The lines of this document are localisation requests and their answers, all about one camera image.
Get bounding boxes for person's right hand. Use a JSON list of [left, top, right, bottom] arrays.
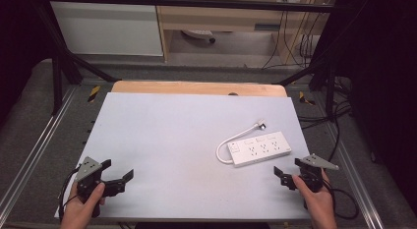
[[291, 169, 338, 229]]

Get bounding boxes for black hanging cables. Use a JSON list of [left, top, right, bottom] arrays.
[[261, 8, 318, 70]]

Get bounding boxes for person's left hand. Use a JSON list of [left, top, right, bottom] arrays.
[[60, 182, 107, 229]]

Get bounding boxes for black curtain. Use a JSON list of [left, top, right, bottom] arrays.
[[0, 0, 57, 127], [333, 0, 417, 208]]

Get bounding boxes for light wooden desk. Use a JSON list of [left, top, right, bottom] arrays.
[[152, 0, 330, 65]]

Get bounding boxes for black metal frame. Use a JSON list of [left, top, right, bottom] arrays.
[[31, 0, 339, 116]]

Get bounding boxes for white power strip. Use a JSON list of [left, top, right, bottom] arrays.
[[226, 130, 293, 168], [181, 29, 217, 44]]

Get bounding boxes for black floor cables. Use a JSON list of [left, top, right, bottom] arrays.
[[297, 76, 354, 162]]

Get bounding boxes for white cabinet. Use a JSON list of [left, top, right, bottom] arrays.
[[50, 0, 164, 57]]

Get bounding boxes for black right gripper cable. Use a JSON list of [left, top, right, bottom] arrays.
[[323, 179, 360, 221]]

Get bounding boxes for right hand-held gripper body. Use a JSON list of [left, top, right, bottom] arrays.
[[294, 153, 340, 194]]

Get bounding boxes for white cable with plug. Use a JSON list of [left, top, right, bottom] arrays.
[[214, 119, 267, 165]]

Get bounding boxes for white power strip under desk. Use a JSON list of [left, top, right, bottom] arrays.
[[181, 29, 217, 44]]

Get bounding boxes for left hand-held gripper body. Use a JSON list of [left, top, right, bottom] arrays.
[[74, 155, 127, 203]]

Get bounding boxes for wooden table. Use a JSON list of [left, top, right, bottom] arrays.
[[110, 80, 289, 98]]

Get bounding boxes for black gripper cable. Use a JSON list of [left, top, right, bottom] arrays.
[[57, 167, 82, 221], [323, 179, 360, 221]]

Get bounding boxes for yellow black floor tape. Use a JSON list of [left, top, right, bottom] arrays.
[[87, 85, 101, 103], [298, 90, 317, 106]]

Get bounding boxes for aluminium floor rail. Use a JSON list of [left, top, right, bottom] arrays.
[[0, 86, 79, 211], [327, 122, 386, 229]]

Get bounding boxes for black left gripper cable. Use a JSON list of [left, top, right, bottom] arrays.
[[57, 167, 82, 221]]

